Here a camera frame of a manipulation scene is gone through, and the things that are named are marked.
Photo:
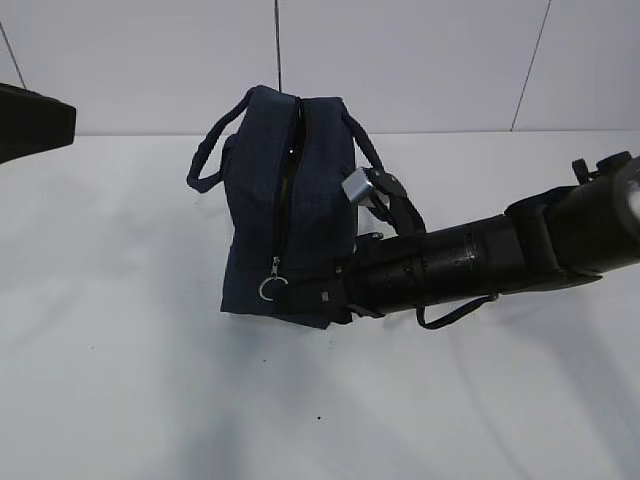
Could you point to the yellow lemon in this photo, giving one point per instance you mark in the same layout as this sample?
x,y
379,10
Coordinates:
x,y
284,187

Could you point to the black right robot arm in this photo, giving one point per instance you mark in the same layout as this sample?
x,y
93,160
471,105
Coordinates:
x,y
563,238

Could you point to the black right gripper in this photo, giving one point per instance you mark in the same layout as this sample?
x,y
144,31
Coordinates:
x,y
475,262

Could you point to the navy blue lunch bag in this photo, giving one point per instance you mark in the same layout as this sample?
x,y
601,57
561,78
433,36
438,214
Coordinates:
x,y
275,244

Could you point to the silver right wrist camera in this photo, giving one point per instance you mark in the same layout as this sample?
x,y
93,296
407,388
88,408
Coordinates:
x,y
364,185

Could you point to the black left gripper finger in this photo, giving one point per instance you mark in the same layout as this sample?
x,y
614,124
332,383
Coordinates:
x,y
32,123

